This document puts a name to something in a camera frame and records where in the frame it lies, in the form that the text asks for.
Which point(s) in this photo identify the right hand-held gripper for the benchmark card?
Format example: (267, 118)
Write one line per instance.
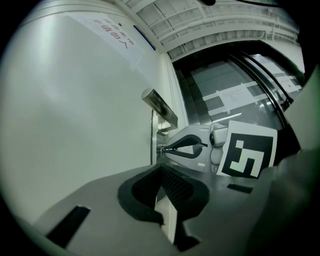
(250, 150)

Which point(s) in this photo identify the black framed glass door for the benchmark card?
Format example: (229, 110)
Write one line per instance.
(200, 100)

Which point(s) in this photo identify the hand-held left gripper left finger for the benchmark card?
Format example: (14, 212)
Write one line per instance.
(105, 207)

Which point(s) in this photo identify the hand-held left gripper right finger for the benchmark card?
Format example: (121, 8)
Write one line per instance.
(225, 212)

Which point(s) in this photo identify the white paper notice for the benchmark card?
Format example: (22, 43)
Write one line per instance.
(235, 98)

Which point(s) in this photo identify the dark blue sign edge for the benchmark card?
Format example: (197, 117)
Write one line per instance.
(145, 37)

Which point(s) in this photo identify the white panelled door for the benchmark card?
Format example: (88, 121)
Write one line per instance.
(75, 112)

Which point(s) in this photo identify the dark metal door lock plate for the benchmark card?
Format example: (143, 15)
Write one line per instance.
(156, 125)

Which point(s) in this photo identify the paper sign with red letters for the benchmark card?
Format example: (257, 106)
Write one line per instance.
(117, 40)

